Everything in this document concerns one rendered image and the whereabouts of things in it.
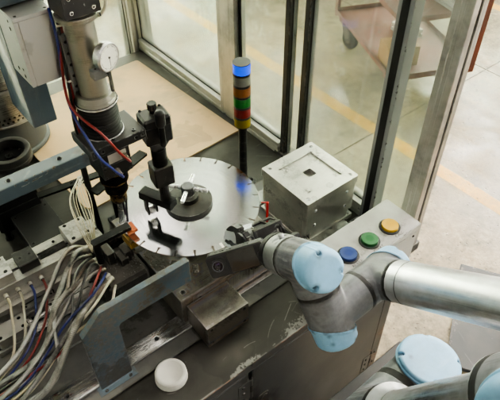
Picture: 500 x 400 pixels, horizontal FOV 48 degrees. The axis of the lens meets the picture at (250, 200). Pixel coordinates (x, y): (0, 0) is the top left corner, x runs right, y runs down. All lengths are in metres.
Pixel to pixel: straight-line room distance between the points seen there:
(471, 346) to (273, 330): 1.13
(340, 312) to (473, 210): 1.94
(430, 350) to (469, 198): 1.85
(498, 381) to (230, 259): 0.54
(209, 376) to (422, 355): 0.46
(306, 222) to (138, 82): 0.97
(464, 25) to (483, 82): 2.61
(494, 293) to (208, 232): 0.65
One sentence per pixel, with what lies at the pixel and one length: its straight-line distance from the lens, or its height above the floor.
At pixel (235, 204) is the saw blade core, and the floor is 0.95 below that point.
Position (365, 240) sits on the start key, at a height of 0.91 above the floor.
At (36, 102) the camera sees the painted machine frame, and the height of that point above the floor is 1.27.
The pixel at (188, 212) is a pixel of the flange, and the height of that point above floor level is 0.96.
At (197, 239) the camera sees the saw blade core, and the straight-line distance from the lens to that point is 1.25.
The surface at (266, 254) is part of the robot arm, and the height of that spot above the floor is 1.13.
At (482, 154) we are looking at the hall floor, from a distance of 3.18.
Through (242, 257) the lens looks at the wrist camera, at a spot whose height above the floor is 1.08.
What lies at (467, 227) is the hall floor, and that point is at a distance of 2.74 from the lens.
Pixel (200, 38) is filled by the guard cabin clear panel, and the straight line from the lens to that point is 1.95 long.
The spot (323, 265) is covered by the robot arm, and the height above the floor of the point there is 1.20.
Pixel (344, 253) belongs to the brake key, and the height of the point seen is 0.91.
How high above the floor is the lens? 1.88
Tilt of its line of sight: 44 degrees down
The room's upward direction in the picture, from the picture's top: straight up
